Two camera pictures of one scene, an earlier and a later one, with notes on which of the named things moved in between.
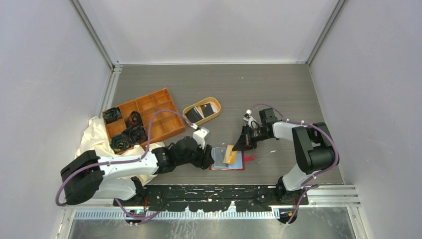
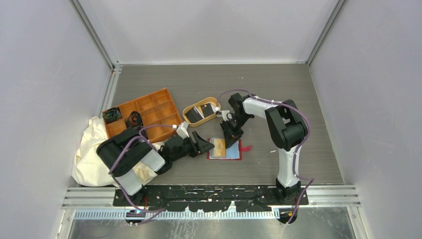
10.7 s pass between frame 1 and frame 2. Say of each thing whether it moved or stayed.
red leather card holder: moved
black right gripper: moved
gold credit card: moved
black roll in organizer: stayed
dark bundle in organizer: stayed
